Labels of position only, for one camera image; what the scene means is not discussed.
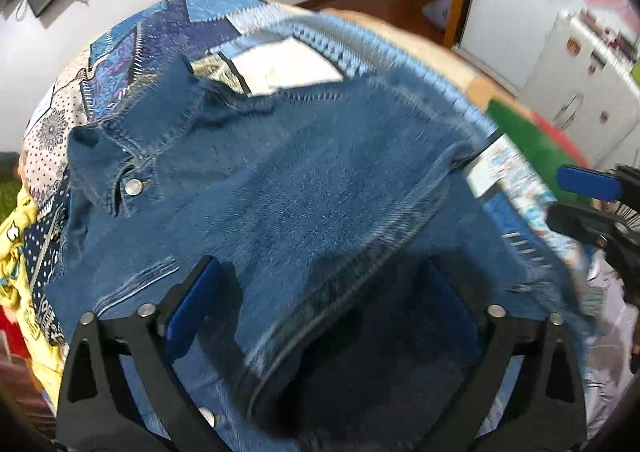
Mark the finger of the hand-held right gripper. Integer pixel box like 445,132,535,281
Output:
545,204,617,245
556,164,626,203

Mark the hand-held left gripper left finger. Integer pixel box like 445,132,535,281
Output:
55,256,238,452

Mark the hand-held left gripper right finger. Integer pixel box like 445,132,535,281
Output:
425,303,587,452

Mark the blue denim jacket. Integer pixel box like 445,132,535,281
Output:
47,54,596,452

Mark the green and red cloth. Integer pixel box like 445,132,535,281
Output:
486,98,597,195

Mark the white cloth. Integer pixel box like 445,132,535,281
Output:
579,249,640,435

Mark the yellow printed cloth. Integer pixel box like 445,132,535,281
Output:
0,186,69,410

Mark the tan bed sheet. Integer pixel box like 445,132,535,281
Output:
320,7,522,109

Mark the pale purple bag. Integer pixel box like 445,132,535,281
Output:
422,0,456,31

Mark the blue patchwork printed blanket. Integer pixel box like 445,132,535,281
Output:
21,0,601,452

